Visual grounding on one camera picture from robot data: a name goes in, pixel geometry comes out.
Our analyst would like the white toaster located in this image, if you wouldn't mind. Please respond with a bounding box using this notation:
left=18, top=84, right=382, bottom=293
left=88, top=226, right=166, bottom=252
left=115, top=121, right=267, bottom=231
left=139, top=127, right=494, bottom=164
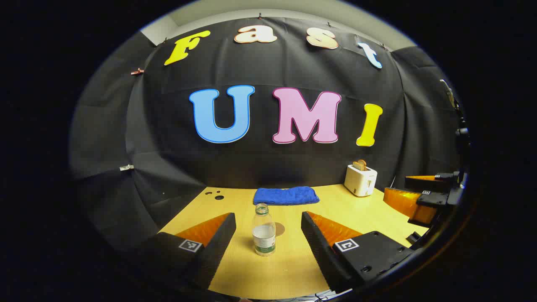
left=344, top=164, right=378, bottom=197

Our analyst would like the clear plastic water bottle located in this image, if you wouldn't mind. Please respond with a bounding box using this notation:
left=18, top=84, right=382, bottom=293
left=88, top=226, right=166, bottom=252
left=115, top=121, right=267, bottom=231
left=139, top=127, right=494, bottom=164
left=252, top=203, right=276, bottom=257

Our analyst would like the dark tripod stand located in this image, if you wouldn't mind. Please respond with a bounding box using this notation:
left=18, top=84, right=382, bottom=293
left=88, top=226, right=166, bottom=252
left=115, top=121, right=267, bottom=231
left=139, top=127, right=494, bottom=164
left=441, top=79, right=469, bottom=168

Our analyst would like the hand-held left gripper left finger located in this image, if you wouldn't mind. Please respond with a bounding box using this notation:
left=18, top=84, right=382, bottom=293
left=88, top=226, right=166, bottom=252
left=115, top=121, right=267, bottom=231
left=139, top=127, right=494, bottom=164
left=138, top=212, right=237, bottom=291

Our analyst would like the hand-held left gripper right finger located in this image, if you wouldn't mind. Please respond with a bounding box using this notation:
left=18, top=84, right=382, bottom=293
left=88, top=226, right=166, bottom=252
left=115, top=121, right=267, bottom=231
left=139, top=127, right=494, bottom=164
left=301, top=211, right=416, bottom=294

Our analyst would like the blue folded towel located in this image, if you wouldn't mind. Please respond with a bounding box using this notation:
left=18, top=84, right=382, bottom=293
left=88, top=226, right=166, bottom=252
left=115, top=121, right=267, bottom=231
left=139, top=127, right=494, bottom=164
left=253, top=186, right=320, bottom=206

